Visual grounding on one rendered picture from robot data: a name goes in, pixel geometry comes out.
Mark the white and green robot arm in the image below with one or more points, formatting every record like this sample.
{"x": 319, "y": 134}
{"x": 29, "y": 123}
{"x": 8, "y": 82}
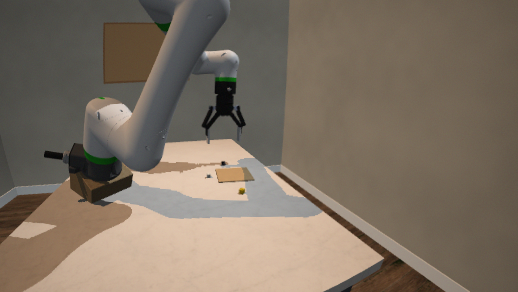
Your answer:
{"x": 138, "y": 142}

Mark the brown square mat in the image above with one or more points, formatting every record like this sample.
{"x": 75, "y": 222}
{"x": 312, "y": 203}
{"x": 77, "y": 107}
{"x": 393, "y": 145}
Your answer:
{"x": 234, "y": 175}

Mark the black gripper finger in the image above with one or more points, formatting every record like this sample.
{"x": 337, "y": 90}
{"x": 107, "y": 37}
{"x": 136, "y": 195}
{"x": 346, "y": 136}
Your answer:
{"x": 207, "y": 126}
{"x": 240, "y": 125}

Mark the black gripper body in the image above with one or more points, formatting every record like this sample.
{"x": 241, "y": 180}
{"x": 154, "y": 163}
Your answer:
{"x": 219, "y": 104}

